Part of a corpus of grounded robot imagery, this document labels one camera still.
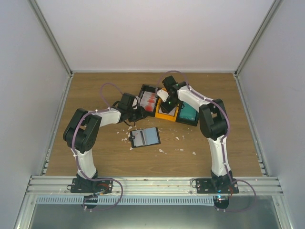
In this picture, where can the black right storage bin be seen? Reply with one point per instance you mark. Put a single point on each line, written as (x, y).
(187, 122)

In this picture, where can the teal card stack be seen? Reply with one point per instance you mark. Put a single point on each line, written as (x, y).
(187, 112)

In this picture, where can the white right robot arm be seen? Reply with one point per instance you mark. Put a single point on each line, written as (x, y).
(214, 124)

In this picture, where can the aluminium corner post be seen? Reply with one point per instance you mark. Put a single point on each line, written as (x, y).
(263, 26)
(45, 26)

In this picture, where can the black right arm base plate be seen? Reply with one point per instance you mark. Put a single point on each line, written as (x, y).
(211, 186)

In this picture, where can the aluminium corner post left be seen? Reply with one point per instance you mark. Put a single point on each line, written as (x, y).
(45, 26)

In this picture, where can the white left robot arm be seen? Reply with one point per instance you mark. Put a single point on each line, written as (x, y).
(81, 132)

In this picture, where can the aluminium corner post right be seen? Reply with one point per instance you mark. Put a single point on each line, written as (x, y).
(263, 26)

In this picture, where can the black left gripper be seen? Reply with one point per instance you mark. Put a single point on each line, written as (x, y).
(141, 113)

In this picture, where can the red white card stack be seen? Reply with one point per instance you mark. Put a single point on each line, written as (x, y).
(148, 101)

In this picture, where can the grey slotted cable duct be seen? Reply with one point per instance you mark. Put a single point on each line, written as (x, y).
(128, 200)

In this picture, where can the black leather card holder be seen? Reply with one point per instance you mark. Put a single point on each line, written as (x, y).
(151, 135)

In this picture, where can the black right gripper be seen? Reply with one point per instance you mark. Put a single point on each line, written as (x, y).
(167, 109)

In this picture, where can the white red credit card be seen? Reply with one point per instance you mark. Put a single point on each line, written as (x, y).
(138, 138)

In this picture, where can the black left storage bin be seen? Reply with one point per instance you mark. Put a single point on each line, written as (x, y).
(149, 89)

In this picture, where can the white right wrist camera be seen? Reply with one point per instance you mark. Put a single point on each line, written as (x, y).
(163, 95)

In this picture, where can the black storage bin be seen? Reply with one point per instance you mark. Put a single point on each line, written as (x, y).
(187, 122)
(149, 89)

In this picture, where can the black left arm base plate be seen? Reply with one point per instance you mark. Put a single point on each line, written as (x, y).
(81, 185)

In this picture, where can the yellow middle storage bin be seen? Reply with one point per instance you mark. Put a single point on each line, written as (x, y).
(172, 116)

